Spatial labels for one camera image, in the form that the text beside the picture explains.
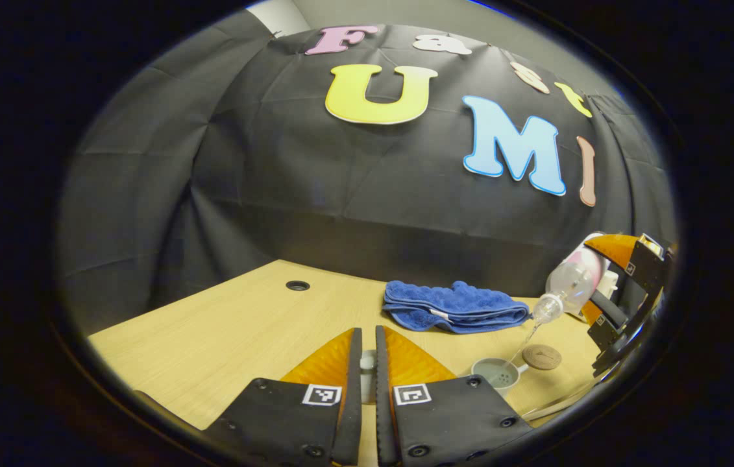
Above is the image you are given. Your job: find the black backdrop cloth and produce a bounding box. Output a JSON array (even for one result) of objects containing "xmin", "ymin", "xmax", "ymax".
[{"xmin": 58, "ymin": 10, "xmax": 676, "ymax": 335}]

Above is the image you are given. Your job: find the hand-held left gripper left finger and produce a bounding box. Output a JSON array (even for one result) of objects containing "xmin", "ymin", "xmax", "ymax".
[{"xmin": 201, "ymin": 328, "xmax": 364, "ymax": 467}]

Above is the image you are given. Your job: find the clear water bottle pink label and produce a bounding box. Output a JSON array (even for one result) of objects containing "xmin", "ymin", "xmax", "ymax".
[{"xmin": 531, "ymin": 233, "xmax": 607, "ymax": 325}]

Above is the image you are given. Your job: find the round brown coaster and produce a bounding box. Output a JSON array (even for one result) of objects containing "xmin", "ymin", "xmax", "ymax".
[{"xmin": 522, "ymin": 344, "xmax": 563, "ymax": 371}]

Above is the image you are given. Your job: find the white teacup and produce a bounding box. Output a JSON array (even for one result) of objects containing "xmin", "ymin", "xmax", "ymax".
[{"xmin": 471, "ymin": 357, "xmax": 530, "ymax": 398}]

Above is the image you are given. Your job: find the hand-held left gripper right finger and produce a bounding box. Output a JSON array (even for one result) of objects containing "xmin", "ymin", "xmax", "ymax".
[{"xmin": 374, "ymin": 324, "xmax": 534, "ymax": 467}]

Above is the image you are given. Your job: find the blue folded towel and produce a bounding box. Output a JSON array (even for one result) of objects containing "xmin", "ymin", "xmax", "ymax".
[{"xmin": 383, "ymin": 280, "xmax": 531, "ymax": 334}]

